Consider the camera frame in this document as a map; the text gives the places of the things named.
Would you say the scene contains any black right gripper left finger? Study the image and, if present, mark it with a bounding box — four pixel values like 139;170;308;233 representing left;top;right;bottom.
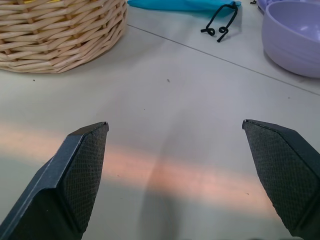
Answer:
0;121;110;240

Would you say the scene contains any black drawstring cord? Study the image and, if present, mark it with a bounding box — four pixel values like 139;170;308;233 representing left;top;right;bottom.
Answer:
200;2;239;43

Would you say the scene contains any blue drawstring pouch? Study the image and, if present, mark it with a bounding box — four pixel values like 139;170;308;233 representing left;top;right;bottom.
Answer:
127;0;243;12

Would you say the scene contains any woven wicker basket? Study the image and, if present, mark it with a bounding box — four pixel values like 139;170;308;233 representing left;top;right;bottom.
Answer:
0;0;129;74

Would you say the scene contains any lavender plastic bowl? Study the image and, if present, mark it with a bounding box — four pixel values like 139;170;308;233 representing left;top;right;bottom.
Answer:
261;0;320;79

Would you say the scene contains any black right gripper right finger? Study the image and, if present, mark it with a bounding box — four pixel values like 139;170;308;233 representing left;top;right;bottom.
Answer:
241;119;320;240

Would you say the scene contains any lavender plastic plate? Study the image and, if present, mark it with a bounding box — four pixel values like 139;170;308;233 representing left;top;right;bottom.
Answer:
256;0;278;13

